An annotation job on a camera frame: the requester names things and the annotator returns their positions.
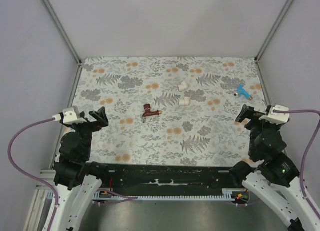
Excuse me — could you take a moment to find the white elbow fitting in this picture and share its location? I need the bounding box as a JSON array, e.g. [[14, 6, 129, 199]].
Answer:
[[179, 97, 191, 107]]

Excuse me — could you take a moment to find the left aluminium frame post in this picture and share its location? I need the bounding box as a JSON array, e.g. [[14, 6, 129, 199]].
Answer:
[[35, 0, 83, 67]]

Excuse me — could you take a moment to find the white elbow fitting far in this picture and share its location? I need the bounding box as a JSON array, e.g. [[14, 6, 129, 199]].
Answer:
[[178, 81, 189, 92]]

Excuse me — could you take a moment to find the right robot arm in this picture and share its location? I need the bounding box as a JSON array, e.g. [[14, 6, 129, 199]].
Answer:
[[229, 105, 320, 231]]

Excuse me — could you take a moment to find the floral patterned table mat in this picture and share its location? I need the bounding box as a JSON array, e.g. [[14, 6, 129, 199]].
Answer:
[[73, 57, 266, 167]]

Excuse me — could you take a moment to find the green circuit board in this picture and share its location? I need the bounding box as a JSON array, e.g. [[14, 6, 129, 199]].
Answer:
[[236, 194, 250, 202]]

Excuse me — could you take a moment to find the white slotted cable duct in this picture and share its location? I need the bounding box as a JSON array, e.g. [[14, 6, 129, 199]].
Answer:
[[92, 190, 237, 202]]

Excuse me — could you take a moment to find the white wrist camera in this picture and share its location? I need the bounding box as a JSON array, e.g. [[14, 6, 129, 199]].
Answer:
[[259, 104, 290, 125], [52, 106, 87, 125]]

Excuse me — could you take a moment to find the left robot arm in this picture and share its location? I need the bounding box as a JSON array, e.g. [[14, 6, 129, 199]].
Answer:
[[43, 106, 110, 231]]

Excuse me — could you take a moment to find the blue plastic water faucet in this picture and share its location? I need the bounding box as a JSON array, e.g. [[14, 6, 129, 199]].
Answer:
[[233, 85, 253, 101]]

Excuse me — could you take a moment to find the aluminium frame post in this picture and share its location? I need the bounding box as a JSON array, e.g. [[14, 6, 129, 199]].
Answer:
[[35, 0, 83, 67], [254, 0, 301, 63]]

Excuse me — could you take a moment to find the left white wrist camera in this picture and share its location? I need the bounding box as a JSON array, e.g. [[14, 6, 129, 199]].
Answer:
[[52, 106, 87, 125]]

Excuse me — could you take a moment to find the brown plastic water faucet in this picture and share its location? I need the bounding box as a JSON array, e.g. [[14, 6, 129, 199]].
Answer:
[[142, 104, 162, 123]]

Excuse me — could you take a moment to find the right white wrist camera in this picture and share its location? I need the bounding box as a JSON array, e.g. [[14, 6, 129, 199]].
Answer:
[[259, 104, 290, 125]]

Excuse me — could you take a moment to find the right aluminium frame post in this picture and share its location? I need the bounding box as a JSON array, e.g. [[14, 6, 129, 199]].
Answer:
[[254, 0, 301, 63]]

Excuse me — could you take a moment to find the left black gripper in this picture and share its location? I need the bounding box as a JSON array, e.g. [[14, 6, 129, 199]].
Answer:
[[61, 106, 109, 159]]

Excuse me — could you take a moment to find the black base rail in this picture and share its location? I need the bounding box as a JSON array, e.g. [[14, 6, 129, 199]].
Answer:
[[101, 164, 241, 196]]

